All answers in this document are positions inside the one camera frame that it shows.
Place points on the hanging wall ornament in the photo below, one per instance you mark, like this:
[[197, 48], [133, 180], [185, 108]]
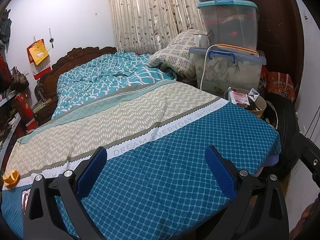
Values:
[[51, 39]]

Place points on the trash in bin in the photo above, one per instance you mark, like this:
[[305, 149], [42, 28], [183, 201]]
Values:
[[246, 100]]

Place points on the person's right hand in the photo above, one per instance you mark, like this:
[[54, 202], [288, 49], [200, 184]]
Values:
[[300, 225]]

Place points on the cluttered shelf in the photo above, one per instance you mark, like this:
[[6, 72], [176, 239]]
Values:
[[12, 126]]

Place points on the yellow red wall calendar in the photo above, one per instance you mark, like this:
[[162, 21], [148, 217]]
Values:
[[39, 58]]

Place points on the brown handbag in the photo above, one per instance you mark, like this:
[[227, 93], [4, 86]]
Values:
[[19, 82]]

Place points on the black smartphone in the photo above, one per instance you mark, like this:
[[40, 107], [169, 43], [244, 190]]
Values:
[[25, 197]]

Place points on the orange red shopping bag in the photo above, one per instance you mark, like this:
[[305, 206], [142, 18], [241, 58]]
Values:
[[276, 83]]

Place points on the round trash bin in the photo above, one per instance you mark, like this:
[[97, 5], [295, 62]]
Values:
[[260, 103]]

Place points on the beige leaf curtain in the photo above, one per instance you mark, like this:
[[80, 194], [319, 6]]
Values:
[[146, 26]]

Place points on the carved wooden headboard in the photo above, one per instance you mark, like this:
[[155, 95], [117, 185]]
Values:
[[47, 84]]

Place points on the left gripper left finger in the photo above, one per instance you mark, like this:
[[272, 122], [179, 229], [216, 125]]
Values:
[[42, 218]]

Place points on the teal white quilt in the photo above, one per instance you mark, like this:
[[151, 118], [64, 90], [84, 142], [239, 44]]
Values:
[[105, 75]]

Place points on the patterned bed sheet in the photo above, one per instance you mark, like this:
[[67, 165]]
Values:
[[156, 183]]

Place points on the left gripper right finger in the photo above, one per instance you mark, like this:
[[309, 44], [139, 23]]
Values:
[[257, 209]]

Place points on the red gift box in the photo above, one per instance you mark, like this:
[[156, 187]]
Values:
[[24, 108]]

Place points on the bottom blue-lid storage box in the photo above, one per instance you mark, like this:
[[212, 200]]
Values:
[[218, 69]]

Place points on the checked grey pillow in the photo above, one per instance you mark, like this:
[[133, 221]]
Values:
[[176, 55]]

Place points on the orange peel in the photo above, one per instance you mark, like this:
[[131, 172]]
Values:
[[11, 179]]

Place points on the middle clear storage box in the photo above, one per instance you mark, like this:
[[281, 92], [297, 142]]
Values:
[[231, 22]]

